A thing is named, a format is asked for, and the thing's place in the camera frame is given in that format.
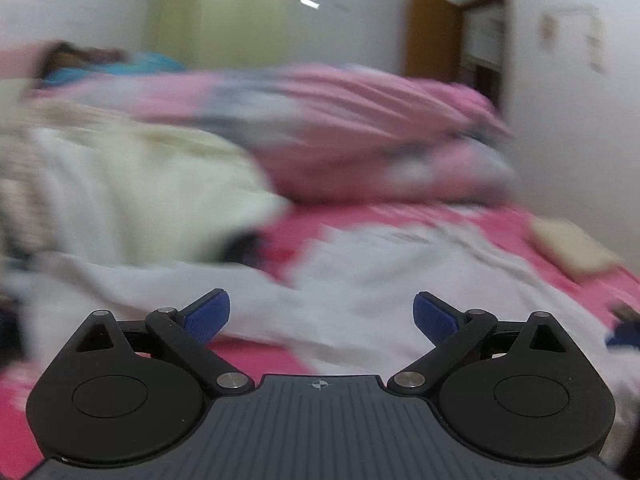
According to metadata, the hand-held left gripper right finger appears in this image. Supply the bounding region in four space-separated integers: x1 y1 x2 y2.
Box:
387 291 568 395

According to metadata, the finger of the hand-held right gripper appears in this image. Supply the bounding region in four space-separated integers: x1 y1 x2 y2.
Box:
606 324 640 352

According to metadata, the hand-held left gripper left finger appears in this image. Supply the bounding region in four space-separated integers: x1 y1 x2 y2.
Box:
75 288 253 395

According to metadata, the white shirt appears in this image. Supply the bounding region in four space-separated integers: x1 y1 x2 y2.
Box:
0 220 636 461

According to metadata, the pink floral blanket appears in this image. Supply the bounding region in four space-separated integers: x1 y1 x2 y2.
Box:
0 200 640 480

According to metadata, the folded beige cloth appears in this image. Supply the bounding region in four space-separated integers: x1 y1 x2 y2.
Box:
529 216 627 282

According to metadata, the cream sweater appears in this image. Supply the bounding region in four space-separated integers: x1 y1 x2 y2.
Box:
0 100 292 267

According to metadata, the pink floral quilt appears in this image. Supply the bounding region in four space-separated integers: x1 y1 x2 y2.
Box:
35 64 522 207

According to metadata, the wooden door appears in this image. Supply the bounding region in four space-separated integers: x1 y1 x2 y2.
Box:
406 0 462 80

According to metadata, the pale yellow wardrobe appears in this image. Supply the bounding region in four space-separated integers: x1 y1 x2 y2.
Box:
149 0 302 70

